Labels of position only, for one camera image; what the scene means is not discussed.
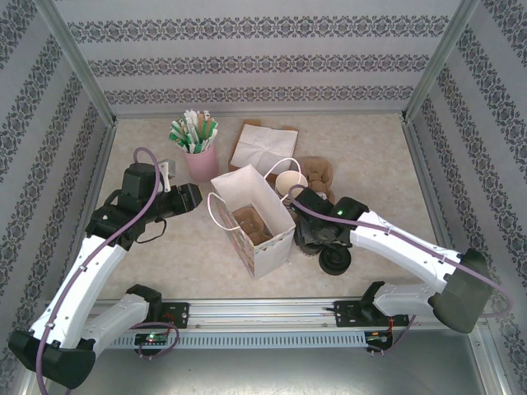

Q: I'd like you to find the white paper bag with handles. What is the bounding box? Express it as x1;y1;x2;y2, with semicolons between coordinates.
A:
207;158;301;281

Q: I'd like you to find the brown cardboard cup carrier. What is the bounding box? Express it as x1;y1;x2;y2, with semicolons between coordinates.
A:
298;156;335;202
234;207;275;248

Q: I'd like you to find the pink holder cup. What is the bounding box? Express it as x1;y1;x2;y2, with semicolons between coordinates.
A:
184;143;220;182

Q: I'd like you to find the white paper cup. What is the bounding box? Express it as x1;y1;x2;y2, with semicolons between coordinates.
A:
275;170;309;202

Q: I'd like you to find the green white stick packet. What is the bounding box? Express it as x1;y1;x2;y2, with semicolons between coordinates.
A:
167;122;185;146
175;118;191;150
184;108;198;146
204;118;220;150

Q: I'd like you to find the grey metal base panel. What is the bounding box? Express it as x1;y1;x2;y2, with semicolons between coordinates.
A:
24;347;506;395

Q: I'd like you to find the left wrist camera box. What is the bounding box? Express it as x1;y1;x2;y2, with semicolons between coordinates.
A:
158;158;179;193

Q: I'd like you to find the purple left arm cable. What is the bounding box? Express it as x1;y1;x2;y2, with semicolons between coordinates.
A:
35;146;180;392

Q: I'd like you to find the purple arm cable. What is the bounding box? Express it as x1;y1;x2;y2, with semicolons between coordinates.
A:
287;184;514;357
35;146;180;392

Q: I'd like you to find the aluminium table edge rail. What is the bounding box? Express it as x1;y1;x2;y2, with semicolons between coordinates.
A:
57;121;120;301
113;109;407;121
401;118;470;295

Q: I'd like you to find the thin black left camera cable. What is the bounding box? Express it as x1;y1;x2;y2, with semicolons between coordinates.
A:
134;219;167;244

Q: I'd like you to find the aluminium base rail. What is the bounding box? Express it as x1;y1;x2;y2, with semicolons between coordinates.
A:
39;299;483;330

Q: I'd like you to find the grey slotted cable duct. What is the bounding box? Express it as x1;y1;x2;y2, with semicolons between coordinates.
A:
94;331;368;350

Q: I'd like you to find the aluminium frame post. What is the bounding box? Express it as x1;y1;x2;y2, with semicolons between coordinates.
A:
401;0;483;124
35;0;120;127

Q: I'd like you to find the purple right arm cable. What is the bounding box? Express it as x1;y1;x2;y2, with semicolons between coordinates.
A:
287;184;514;357

